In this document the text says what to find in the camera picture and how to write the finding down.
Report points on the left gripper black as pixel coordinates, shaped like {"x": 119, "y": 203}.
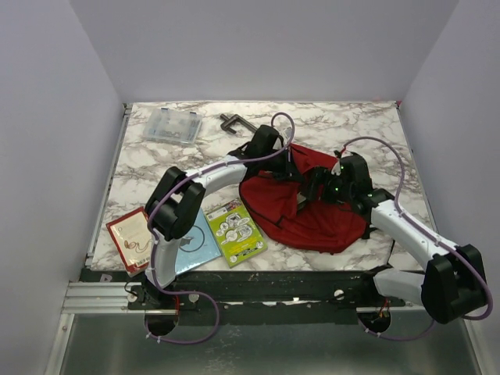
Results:
{"x": 290, "y": 170}

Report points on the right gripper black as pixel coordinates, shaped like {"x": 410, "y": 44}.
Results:
{"x": 323, "y": 176}

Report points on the red backpack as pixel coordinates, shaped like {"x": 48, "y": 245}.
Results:
{"x": 272, "y": 202}

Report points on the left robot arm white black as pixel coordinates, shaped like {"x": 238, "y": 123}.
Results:
{"x": 174, "y": 204}

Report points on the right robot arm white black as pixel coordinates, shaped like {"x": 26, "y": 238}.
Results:
{"x": 452, "y": 283}

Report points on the green booklet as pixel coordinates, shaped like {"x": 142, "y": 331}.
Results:
{"x": 235, "y": 232}

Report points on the clear plastic organizer box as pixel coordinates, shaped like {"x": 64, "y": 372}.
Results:
{"x": 172, "y": 126}

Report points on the light blue book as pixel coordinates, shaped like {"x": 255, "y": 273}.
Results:
{"x": 197, "y": 247}

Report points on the red book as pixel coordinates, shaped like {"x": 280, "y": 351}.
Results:
{"x": 133, "y": 240}

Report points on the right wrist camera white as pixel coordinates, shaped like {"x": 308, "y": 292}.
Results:
{"x": 337, "y": 168}

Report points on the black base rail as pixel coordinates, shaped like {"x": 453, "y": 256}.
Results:
{"x": 257, "y": 298}

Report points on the aluminium extrusion rail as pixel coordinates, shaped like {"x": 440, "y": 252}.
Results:
{"x": 97, "y": 298}

